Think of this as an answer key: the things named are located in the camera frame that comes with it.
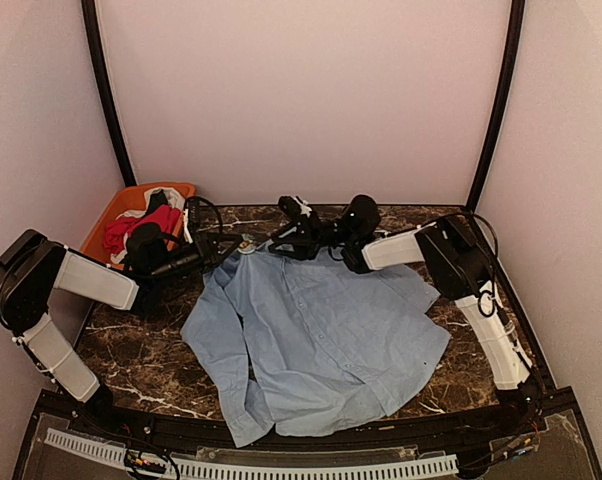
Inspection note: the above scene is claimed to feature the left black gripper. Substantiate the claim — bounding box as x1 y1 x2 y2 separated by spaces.
150 230 244 285

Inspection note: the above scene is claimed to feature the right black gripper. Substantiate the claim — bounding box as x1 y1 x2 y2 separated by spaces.
270 208 357 259

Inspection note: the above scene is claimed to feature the light blue shirt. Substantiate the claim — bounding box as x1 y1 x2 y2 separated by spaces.
181 249 450 447

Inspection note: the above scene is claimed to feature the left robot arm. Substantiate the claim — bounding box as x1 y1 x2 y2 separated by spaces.
0 196 243 436

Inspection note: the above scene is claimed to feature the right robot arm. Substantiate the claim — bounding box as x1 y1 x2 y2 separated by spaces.
268 195 534 392

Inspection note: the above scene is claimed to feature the red cloth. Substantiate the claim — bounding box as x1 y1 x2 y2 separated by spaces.
102 206 181 256

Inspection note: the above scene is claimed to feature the orange plastic basket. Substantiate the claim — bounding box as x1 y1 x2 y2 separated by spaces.
81 182 196 270

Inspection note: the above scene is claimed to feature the white cloth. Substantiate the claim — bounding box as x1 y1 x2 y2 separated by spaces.
144 187 185 215

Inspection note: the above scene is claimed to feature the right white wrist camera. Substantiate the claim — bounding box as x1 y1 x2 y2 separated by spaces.
292 196 313 217

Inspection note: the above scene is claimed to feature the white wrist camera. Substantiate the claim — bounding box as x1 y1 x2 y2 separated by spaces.
292 196 313 217
183 198 197 244

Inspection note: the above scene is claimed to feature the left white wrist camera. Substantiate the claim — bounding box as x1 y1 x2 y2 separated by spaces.
183 198 197 244

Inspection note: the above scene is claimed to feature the white perforated cable tray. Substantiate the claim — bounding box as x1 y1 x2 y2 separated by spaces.
44 428 459 480

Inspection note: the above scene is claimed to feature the black left frame pole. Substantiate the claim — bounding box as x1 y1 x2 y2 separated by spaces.
81 0 137 187

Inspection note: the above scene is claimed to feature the black frame pole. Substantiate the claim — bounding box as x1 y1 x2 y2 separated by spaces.
465 0 526 212
81 0 137 187

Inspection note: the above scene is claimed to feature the black right frame pole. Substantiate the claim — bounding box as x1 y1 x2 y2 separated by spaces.
465 0 526 212

